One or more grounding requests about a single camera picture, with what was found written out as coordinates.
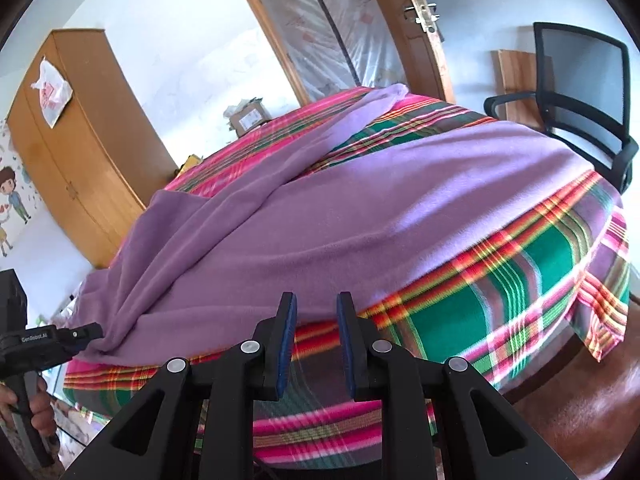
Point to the white plastic bag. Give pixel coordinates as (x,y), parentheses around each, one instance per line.
(50,92)

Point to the wooden door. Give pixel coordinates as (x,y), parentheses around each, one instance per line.
(405,50)

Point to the wooden board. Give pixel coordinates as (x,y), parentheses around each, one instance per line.
(515,80)

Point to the person's left hand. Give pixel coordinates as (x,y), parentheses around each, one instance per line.
(44,410)

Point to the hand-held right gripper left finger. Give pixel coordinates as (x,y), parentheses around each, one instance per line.
(286,350)

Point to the pink green plaid blanket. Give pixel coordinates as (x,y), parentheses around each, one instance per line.
(525,270)

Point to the yellow box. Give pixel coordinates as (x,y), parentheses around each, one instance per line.
(190,165)

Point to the cartoon wall sticker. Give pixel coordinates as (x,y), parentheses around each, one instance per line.
(15,195)

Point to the clear printed door curtain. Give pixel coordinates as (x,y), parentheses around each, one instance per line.
(325,45)

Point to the purple fleece garment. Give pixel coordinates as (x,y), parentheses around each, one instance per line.
(350,210)

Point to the metal door lock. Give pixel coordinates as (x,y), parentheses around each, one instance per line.
(422,12)

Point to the wooden wardrobe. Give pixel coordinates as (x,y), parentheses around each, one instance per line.
(75,160)

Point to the cardboard box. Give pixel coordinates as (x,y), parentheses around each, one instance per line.
(250,119)

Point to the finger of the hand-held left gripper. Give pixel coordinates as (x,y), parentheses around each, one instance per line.
(85,334)

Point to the black mesh office chair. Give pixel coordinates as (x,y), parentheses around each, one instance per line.
(585,125)

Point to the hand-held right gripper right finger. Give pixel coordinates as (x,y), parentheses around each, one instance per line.
(345,355)

